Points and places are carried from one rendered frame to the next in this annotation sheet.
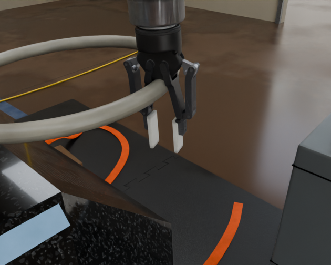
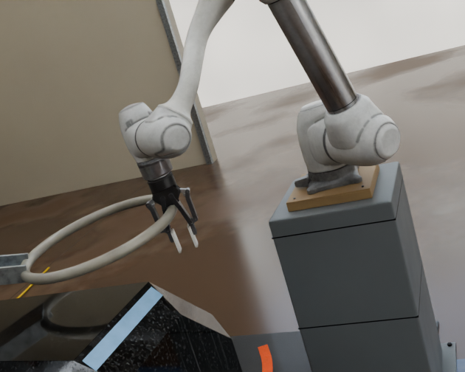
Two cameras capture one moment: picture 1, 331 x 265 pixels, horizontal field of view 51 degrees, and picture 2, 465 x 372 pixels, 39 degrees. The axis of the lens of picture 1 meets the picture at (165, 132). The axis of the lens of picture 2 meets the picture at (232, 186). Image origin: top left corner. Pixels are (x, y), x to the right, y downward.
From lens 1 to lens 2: 131 cm
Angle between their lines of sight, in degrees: 24
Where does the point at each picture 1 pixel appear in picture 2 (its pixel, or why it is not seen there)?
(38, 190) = (136, 286)
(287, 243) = (300, 302)
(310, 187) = (290, 247)
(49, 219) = (151, 294)
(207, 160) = not seen: hidden behind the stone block
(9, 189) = (118, 294)
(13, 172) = (111, 290)
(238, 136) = (230, 294)
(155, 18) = (160, 171)
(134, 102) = (166, 218)
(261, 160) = (266, 302)
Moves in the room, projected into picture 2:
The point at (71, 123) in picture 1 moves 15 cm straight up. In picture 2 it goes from (143, 236) to (125, 184)
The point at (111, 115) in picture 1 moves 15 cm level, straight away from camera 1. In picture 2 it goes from (159, 226) to (136, 219)
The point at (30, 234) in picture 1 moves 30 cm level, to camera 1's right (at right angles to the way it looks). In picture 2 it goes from (147, 302) to (250, 255)
